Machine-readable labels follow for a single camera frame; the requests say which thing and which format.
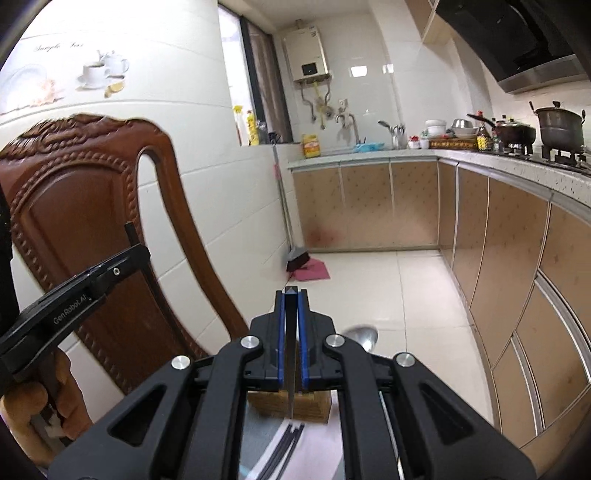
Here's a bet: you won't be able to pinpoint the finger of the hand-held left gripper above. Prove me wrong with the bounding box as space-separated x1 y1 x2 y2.
85 244 151 298

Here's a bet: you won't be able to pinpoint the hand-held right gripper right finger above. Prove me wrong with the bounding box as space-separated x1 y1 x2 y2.
297 290 540 480

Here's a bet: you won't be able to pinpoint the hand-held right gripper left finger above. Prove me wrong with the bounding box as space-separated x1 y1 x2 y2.
45 290 288 480

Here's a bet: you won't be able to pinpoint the stainless steel ladle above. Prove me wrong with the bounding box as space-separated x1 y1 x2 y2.
339 325 380 356

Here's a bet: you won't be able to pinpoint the wooden utensil holder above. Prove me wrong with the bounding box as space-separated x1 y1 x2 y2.
248 390 332 425

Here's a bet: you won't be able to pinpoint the bunch of black chopsticks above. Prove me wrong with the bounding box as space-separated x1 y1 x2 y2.
259 422 306 480

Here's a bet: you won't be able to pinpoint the person's left hand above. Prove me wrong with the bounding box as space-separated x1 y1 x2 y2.
0 344 93 467

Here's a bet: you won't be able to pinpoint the carved wooden chair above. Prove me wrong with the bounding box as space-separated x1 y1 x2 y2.
0 114 252 402

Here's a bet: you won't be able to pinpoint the pink dustpan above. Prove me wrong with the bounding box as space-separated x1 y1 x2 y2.
288 258 331 282

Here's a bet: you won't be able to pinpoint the broom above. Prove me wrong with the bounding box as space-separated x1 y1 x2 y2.
270 143 311 273

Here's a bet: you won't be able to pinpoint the checked grey pink cloth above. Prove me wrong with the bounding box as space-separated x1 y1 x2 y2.
240 406 347 480

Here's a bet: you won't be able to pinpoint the brown kitchen base cabinets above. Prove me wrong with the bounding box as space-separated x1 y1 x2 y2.
288 157 591 455

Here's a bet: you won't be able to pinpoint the white cup of kitchen tools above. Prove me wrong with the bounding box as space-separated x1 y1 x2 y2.
378 120 408 149

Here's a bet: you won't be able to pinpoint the steel sink faucet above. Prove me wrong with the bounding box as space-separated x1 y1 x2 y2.
336 111 362 144

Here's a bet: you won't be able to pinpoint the water heater pipes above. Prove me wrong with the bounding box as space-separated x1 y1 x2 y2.
300 83 335 127

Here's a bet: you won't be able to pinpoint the kitchen window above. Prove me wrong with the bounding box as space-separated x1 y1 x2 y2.
217 2 294 146

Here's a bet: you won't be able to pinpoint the speckled kitchen countertop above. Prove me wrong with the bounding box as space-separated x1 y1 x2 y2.
287 148 591 208

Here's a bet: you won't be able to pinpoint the metal basin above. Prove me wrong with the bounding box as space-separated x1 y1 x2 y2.
449 118 480 138

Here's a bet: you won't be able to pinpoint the white water heater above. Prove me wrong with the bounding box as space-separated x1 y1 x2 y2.
283 25 333 85

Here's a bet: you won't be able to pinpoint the black wok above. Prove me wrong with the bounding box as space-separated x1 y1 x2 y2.
467 113 537 144

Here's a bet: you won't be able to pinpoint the gas stove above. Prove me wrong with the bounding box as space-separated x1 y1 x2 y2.
499 143 591 174

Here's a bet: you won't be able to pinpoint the dark cooking pot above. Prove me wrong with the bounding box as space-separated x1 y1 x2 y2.
529 100 587 153

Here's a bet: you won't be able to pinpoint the black range hood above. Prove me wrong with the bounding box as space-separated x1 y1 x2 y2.
436 0 591 95

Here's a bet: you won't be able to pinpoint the tea set wall sticker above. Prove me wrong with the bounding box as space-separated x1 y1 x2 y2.
0 44 132 116

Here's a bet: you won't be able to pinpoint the wall cabinet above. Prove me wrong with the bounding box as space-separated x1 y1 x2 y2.
406 0 458 44

